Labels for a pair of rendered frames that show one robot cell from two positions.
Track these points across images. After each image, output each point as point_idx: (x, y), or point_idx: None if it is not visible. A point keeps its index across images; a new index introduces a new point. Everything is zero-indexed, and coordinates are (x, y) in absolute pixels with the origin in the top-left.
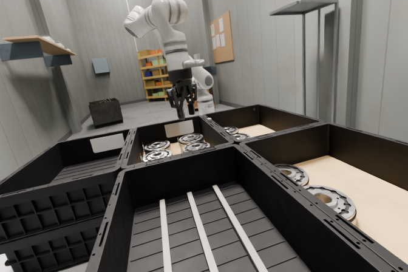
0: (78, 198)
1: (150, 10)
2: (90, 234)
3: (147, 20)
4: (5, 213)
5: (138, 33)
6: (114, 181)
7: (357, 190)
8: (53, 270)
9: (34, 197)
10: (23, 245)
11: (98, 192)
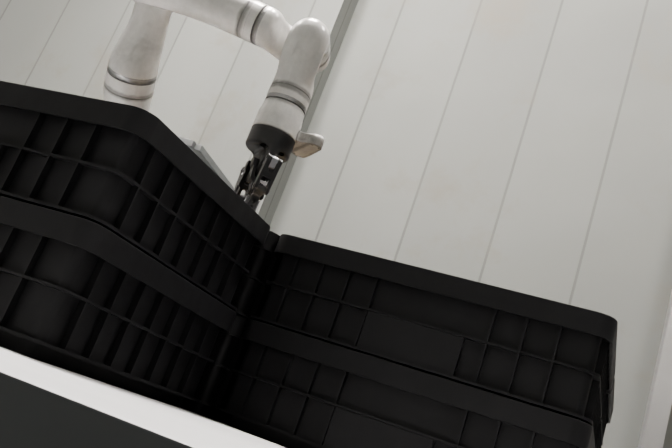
0: (213, 238)
1: (275, 14)
2: (175, 328)
3: (248, 18)
4: (147, 174)
5: None
6: (252, 246)
7: None
8: (83, 375)
9: (203, 182)
10: (128, 264)
11: (231, 250)
